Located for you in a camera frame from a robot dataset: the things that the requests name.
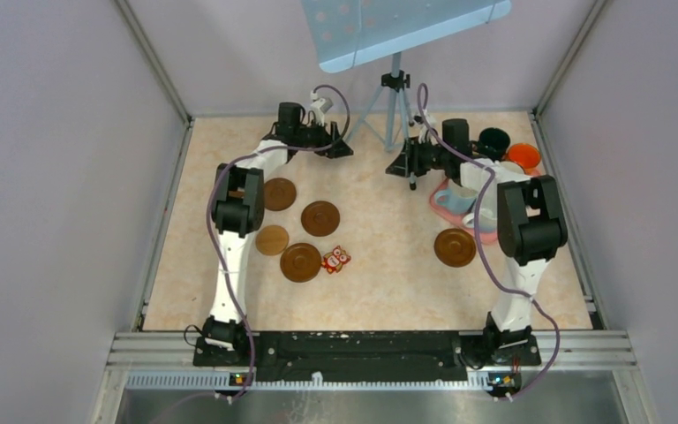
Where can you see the light brown coaster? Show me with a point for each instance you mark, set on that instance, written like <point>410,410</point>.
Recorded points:
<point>272,240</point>

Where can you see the dark green mug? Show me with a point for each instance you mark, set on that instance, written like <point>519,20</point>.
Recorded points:
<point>492,143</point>

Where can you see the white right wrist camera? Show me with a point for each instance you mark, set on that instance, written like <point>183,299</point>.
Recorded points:
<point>426,125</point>

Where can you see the blue dotted board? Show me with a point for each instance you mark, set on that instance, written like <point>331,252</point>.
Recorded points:
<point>349,33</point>

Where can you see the red owl figure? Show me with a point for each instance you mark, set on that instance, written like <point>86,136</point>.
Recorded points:
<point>334,261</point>

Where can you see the dark brown coaster front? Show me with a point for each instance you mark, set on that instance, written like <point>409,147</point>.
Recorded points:
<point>300,262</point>

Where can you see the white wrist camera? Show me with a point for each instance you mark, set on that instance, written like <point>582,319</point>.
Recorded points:
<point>320,106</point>
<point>426,125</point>

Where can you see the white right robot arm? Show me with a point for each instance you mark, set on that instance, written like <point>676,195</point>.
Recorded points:
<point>530,230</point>

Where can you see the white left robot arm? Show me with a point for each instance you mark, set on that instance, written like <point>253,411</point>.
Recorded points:
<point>237,204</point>

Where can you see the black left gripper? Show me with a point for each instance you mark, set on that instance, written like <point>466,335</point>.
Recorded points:
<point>324,137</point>

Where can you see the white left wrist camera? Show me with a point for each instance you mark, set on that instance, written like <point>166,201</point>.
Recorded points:
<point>320,106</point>

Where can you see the light blue mug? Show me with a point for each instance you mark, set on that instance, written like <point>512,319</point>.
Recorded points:
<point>456,200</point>

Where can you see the cream white mug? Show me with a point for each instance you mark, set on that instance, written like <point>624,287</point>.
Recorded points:
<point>512,167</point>

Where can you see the dark brown wooden coaster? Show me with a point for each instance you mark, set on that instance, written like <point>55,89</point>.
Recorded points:
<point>320,218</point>

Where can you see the dark brown ridged coaster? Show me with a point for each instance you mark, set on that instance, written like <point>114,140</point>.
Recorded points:
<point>279,194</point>

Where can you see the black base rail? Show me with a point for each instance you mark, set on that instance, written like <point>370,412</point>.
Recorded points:
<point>367,356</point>

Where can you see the pink tray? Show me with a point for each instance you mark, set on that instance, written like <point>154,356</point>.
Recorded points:
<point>476,180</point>

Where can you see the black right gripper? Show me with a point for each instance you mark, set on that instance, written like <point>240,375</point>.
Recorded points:
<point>409,161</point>

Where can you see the grey cable duct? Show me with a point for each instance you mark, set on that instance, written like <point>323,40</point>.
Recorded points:
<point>225,381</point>

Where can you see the orange mug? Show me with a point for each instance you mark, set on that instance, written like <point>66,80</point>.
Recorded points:
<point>526,156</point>

